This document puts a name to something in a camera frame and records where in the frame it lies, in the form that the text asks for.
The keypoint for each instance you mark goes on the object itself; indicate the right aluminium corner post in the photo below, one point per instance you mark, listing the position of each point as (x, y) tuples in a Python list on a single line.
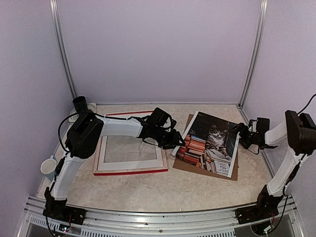
[(255, 52)]

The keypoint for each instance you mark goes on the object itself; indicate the left aluminium corner post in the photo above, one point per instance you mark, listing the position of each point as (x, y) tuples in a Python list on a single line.
[(61, 47)]

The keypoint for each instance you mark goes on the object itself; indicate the white mat board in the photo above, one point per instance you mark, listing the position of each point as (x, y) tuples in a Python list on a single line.
[(130, 164)]

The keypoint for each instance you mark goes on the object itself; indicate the white round plate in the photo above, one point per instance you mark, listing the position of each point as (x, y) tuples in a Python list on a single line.
[(90, 106)]

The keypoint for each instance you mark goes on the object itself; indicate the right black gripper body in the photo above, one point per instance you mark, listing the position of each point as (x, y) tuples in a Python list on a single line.
[(251, 138)]

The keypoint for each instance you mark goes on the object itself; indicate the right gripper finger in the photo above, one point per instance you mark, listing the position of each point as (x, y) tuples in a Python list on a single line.
[(238, 129), (244, 143)]

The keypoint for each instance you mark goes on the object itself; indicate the brown backing board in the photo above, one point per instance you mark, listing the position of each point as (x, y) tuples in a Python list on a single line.
[(234, 172)]

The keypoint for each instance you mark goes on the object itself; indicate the front aluminium rail base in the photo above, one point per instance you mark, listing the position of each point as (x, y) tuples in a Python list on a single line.
[(99, 222)]

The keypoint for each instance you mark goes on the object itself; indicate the light blue paper cup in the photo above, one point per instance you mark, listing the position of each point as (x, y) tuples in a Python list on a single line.
[(48, 167)]

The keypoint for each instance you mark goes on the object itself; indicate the black cup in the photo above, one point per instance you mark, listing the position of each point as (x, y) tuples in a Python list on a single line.
[(80, 104)]

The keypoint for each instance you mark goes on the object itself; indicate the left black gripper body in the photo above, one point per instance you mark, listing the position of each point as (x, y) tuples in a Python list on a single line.
[(163, 138)]

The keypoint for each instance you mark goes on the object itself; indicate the red wooden picture frame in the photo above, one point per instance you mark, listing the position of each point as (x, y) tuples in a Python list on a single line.
[(130, 171)]

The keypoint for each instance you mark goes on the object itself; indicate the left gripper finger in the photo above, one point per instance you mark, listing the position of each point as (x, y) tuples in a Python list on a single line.
[(173, 144), (176, 136)]

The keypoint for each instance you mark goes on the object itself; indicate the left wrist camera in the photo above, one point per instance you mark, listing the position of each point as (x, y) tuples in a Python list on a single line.
[(169, 124)]

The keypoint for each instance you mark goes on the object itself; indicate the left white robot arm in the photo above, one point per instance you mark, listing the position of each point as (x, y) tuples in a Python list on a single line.
[(81, 143)]

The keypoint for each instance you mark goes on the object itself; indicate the cat photo print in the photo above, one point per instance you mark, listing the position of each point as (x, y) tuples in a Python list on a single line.
[(209, 145)]

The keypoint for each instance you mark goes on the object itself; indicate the aluminium corner post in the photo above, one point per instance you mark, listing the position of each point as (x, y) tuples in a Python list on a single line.
[(255, 52), (61, 47)]

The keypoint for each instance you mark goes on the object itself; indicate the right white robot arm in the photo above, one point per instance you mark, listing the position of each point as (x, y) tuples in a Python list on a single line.
[(299, 130)]

